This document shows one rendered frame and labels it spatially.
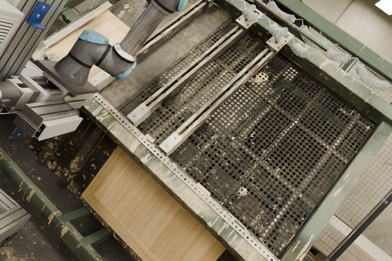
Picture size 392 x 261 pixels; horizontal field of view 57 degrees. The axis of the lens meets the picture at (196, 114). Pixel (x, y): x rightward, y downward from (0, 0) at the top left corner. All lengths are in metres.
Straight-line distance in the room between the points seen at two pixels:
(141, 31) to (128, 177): 1.06
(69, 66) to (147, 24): 0.38
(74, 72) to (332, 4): 6.19
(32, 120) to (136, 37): 0.54
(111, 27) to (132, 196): 1.11
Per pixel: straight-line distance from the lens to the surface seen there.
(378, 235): 8.05
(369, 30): 7.44
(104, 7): 2.62
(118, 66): 1.64
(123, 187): 2.34
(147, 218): 2.31
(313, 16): 2.96
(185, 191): 1.93
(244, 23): 2.51
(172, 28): 2.45
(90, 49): 1.63
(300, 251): 2.00
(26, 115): 1.44
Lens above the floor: 1.54
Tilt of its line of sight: 10 degrees down
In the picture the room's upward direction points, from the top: 38 degrees clockwise
